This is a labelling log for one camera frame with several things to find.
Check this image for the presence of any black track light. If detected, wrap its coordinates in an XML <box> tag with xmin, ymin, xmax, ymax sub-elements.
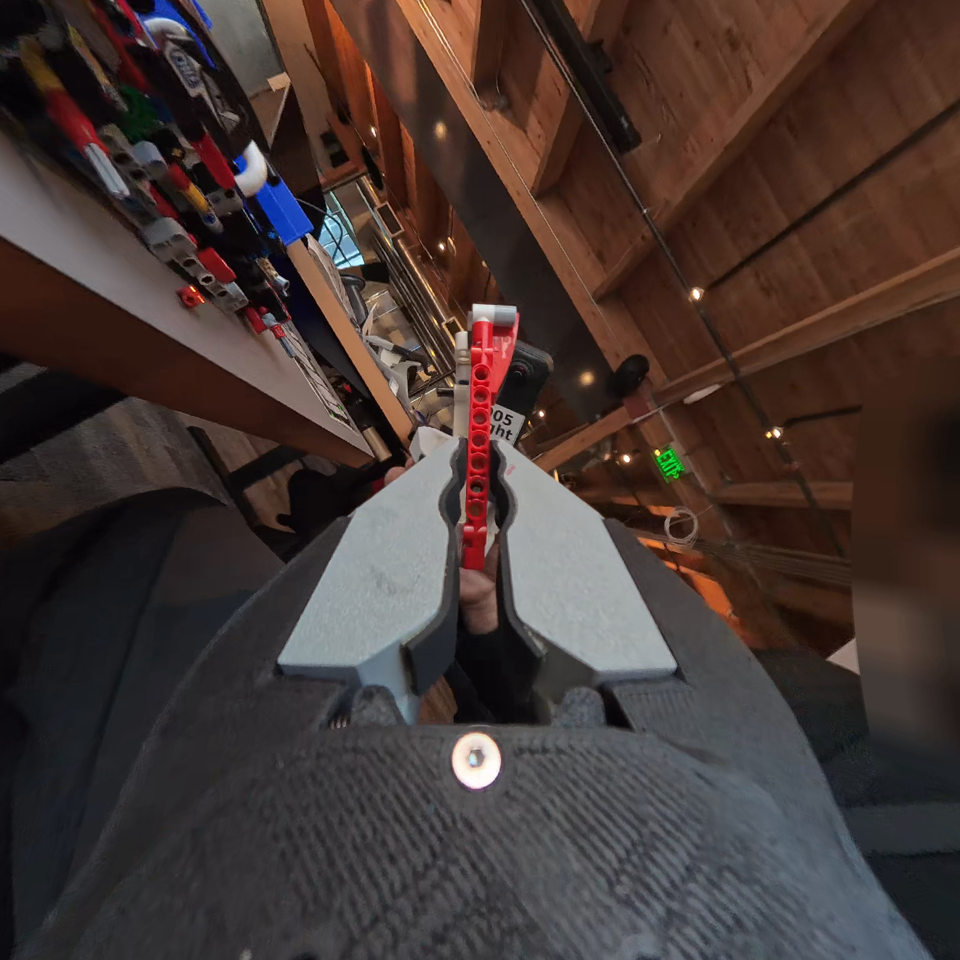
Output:
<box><xmin>525</xmin><ymin>0</ymin><xmax>644</xmax><ymax>156</ymax></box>

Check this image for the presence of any person's black jacket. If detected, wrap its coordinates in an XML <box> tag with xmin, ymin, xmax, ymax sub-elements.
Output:
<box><xmin>0</xmin><ymin>487</ymin><xmax>286</xmax><ymax>960</ymax></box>

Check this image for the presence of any toy brick car model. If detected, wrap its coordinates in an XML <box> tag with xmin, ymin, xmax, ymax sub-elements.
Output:
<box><xmin>0</xmin><ymin>0</ymin><xmax>316</xmax><ymax>354</ymax></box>

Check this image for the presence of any red brick beam assembly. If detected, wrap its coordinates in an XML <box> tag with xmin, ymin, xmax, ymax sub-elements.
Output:
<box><xmin>452</xmin><ymin>303</ymin><xmax>522</xmax><ymax>573</ymax></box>

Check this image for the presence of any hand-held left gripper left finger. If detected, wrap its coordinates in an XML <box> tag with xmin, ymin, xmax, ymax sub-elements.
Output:
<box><xmin>276</xmin><ymin>438</ymin><xmax>462</xmax><ymax>723</ymax></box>

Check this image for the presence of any person's right hand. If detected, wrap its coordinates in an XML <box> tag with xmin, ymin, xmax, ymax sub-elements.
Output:
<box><xmin>459</xmin><ymin>546</ymin><xmax>502</xmax><ymax>637</ymax></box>

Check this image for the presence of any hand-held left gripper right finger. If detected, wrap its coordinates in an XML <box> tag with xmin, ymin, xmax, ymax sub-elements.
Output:
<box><xmin>489</xmin><ymin>442</ymin><xmax>680</xmax><ymax>723</ymax></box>

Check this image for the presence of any grey desk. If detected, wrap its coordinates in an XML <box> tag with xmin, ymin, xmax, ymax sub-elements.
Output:
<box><xmin>0</xmin><ymin>131</ymin><xmax>380</xmax><ymax>470</ymax></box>

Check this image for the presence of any white instruction sheet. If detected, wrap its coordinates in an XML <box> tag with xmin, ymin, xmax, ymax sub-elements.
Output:
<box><xmin>283</xmin><ymin>322</ymin><xmax>355</xmax><ymax>430</ymax></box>

